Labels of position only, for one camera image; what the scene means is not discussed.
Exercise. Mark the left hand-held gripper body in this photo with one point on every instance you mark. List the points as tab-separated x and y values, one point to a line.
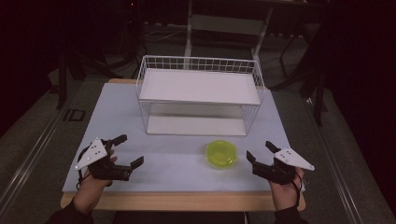
102	169

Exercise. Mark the black stand leg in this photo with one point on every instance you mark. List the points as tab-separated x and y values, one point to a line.
319	96
62	81

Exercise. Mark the person's right hand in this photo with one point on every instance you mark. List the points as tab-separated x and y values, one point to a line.
286	196

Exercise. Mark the grey metal frame stand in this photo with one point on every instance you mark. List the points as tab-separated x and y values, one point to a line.
227	25

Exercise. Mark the metal floor rail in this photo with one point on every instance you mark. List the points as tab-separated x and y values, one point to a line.
336	168
34	147

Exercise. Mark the yellow-green plastic bowl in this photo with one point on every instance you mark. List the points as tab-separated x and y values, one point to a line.
221	154

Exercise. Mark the person's left hand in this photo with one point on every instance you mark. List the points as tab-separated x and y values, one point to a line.
88	194

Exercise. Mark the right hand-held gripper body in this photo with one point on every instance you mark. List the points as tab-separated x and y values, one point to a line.
277	172

